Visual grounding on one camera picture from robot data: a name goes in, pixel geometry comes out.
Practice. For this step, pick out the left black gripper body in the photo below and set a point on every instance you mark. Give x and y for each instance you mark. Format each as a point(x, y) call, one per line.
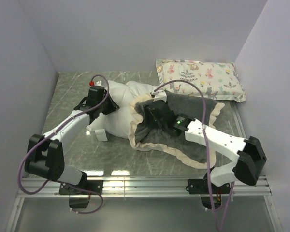
point(108, 107)

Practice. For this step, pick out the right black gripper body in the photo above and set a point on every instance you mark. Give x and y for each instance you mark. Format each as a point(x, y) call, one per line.
point(148, 113)

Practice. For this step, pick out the grey pillowcase with cream ruffle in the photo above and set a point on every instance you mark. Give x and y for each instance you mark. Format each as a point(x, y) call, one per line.
point(144, 137)

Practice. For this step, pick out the white pillow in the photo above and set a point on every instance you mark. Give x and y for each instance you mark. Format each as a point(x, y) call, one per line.
point(118, 123)

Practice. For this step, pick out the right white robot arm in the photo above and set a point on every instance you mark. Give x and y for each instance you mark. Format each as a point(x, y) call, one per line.
point(247, 155)

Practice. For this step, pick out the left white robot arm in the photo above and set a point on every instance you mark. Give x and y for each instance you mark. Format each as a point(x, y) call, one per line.
point(45, 155)

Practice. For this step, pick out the animal print pillow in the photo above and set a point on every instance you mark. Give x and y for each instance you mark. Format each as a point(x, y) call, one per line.
point(218, 81)

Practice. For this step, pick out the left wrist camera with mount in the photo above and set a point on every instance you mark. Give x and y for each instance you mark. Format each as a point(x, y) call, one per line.
point(97, 83)

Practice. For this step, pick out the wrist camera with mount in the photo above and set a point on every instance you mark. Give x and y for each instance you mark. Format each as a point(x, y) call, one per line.
point(97, 83)
point(159, 95)

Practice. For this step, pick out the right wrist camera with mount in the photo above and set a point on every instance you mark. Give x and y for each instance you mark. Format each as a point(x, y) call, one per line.
point(159, 95)

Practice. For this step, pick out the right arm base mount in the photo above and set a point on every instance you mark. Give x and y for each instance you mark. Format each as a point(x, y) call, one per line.
point(200, 187)

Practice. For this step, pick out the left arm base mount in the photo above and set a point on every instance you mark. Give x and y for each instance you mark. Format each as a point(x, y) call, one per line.
point(87, 191)

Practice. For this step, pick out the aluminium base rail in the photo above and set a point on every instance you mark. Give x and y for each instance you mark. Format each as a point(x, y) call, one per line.
point(146, 204)

